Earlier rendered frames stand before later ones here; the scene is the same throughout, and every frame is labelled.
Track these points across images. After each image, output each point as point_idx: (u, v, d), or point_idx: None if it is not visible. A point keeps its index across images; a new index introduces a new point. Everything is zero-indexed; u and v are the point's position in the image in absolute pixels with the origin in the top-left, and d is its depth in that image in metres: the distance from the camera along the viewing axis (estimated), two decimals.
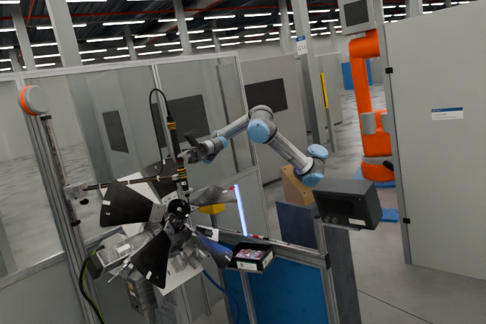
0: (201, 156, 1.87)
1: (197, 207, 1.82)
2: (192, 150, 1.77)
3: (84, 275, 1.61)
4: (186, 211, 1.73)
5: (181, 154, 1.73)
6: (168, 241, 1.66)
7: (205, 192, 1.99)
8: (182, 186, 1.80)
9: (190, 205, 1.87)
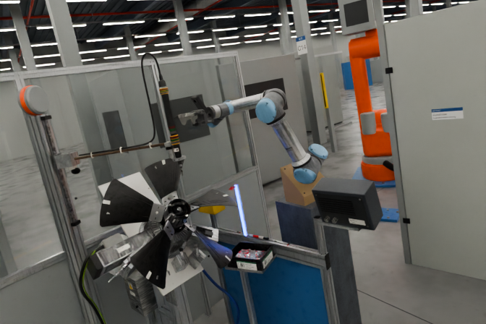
0: (207, 119, 1.91)
1: (192, 230, 1.72)
2: (199, 112, 1.82)
3: (84, 275, 1.61)
4: (180, 215, 1.70)
5: (189, 114, 1.78)
6: (145, 215, 1.70)
7: (219, 244, 1.81)
8: (175, 153, 1.77)
9: (195, 230, 1.78)
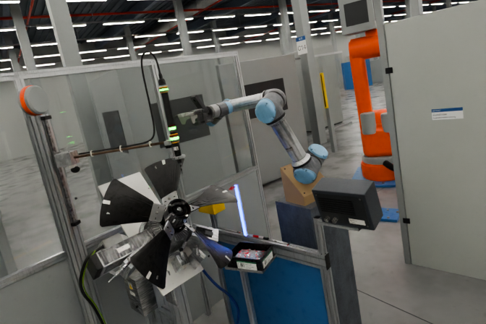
0: (207, 118, 1.90)
1: (192, 230, 1.72)
2: (198, 111, 1.81)
3: (84, 275, 1.61)
4: (180, 215, 1.70)
5: (189, 113, 1.77)
6: (145, 215, 1.70)
7: (219, 244, 1.81)
8: (174, 152, 1.77)
9: (195, 230, 1.78)
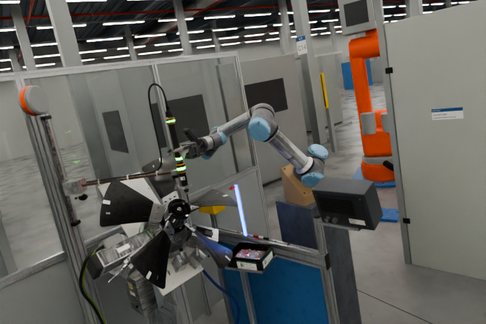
0: (200, 152, 1.86)
1: (165, 230, 1.66)
2: (189, 146, 1.77)
3: (84, 275, 1.61)
4: (172, 211, 1.70)
5: (178, 150, 1.74)
6: (164, 192, 1.83)
7: (165, 271, 1.60)
8: (181, 181, 1.79)
9: (169, 239, 1.69)
